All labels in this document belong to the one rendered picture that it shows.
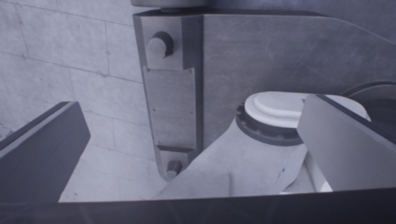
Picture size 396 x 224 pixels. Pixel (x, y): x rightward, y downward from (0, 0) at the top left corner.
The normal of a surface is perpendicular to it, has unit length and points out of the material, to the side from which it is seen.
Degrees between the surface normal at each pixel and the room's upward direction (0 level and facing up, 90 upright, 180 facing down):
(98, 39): 0
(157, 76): 0
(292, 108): 90
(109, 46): 0
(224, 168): 90
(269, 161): 90
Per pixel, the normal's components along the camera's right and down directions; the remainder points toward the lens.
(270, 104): -0.01, -0.85
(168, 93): -0.16, 0.52
